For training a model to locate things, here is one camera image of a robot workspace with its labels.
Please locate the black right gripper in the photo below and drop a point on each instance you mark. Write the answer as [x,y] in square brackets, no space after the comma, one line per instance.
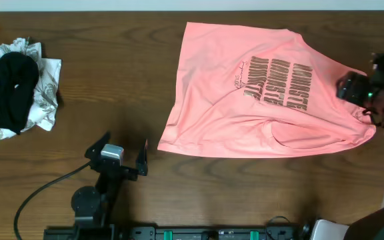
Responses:
[350,90]

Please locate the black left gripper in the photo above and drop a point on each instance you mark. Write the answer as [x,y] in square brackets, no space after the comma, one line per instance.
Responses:
[118,170]

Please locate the pink printed t-shirt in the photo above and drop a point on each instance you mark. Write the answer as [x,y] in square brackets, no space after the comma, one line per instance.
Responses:
[247,92]

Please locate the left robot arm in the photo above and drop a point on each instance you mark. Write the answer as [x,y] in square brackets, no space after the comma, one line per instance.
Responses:
[93,205]

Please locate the white floral patterned cloth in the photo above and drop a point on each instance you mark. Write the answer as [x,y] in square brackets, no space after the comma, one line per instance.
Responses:
[44,107]

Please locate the black garment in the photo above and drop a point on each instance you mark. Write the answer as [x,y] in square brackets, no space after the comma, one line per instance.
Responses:
[19,75]

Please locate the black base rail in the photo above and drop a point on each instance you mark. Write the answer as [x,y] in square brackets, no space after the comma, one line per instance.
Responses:
[156,233]

